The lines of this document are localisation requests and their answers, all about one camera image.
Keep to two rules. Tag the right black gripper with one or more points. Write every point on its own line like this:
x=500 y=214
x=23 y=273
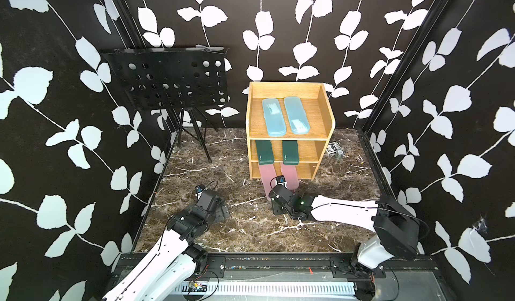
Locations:
x=275 y=210

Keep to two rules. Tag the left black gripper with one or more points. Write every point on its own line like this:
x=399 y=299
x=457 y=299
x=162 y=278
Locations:
x=220 y=214

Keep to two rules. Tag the pink pencil case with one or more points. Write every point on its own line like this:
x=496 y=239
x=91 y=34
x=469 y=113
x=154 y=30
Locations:
x=267 y=173
x=291 y=176

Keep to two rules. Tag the dark green pencil case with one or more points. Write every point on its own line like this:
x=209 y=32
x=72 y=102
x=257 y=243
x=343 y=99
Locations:
x=290 y=152
x=264 y=152

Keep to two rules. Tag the light blue pencil case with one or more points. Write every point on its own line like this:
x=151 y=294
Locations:
x=274 y=119
x=297 y=116

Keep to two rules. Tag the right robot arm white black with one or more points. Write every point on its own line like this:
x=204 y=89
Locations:
x=396 y=230

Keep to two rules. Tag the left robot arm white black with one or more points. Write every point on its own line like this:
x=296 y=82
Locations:
x=175 y=257

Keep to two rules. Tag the wooden three-tier shelf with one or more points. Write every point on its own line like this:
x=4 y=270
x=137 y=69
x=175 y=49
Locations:
x=312 y=145

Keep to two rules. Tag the small metal clamp object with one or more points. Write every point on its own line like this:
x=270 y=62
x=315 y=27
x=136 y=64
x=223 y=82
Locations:
x=335 y=150

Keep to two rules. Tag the black perforated music stand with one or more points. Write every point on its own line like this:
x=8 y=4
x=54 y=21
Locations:
x=181 y=80

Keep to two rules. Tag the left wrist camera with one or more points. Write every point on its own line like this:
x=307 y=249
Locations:
x=199 y=190

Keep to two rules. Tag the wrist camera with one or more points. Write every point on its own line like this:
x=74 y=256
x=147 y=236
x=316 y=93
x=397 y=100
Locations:
x=199 y=190
x=280 y=180

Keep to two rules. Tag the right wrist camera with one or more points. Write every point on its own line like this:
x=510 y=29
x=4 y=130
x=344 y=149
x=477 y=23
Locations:
x=280 y=180

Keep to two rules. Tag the black front rail base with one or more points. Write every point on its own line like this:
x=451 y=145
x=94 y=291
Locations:
x=220 y=265

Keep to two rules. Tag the white slotted cable duct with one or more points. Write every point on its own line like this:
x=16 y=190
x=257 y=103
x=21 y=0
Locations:
x=269 y=289

